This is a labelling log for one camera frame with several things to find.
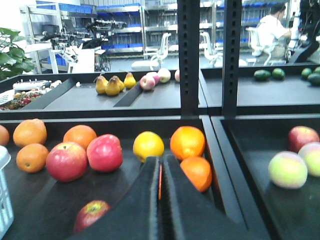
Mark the brown yellow pear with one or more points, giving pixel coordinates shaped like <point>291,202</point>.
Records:
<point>100,84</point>
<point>114,86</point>

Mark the orange with bumpy top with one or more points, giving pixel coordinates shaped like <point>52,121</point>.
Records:
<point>4,136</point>

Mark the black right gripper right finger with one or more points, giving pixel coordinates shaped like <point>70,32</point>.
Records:
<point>189,215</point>

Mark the small orange right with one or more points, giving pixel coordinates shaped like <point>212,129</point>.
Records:
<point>199,172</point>

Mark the metal storage rack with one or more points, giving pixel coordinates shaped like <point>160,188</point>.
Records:
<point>147,21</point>

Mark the red apple right bin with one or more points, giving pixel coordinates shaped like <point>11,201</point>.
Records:
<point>299,136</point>

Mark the pale apple upper middle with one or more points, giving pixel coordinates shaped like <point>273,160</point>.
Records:
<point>164,75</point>

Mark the brown yellow pear middle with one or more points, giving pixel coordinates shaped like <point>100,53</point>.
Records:
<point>114,86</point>

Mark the peach right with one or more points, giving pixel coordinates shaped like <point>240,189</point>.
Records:
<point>310,153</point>

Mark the yellow pear right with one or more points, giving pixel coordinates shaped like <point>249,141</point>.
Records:
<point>129,81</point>

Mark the light blue plastic basket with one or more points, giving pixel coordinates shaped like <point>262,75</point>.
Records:
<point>6,210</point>

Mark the orange far left upper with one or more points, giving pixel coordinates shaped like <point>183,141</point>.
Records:
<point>30,131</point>

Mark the brown yellow pear left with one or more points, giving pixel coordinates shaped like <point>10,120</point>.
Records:
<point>100,84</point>

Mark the potted green plant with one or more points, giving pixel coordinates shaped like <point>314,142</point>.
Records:
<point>13,59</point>

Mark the large orange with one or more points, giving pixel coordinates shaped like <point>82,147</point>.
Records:
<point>187,141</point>

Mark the pink red apple left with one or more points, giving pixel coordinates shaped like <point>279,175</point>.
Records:
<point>67,161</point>

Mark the white office chair left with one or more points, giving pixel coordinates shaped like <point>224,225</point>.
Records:
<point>156,57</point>

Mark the peach left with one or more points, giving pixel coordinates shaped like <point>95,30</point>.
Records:
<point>288,170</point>

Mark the yellow orange fruit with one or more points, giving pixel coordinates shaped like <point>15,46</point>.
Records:
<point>148,144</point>

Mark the orange far left lower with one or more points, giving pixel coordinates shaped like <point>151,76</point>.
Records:
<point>32,158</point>

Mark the pink apple upper right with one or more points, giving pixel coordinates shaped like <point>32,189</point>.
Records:
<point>177,75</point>

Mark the red apple right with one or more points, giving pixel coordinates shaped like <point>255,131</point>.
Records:
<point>104,153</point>

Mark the dark red apple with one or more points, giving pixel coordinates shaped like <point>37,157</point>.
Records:
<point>89,214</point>

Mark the orange behind apples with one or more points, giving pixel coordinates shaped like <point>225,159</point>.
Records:
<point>80,134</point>

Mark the seated person white shirt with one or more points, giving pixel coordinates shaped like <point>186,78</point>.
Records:
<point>272,34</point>

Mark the peach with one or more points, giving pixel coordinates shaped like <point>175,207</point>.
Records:
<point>310,153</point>
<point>288,170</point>

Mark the white office chair middle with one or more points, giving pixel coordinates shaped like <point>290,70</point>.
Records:
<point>215,58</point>

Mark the black wooden produce stand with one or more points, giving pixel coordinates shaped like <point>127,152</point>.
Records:
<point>245,123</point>

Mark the white game controller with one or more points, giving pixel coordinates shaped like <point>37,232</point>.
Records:
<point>29,85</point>

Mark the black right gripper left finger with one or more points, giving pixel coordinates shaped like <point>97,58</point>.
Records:
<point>135,215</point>

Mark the white office chair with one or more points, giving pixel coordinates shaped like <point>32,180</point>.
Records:
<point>215,58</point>
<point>156,57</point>

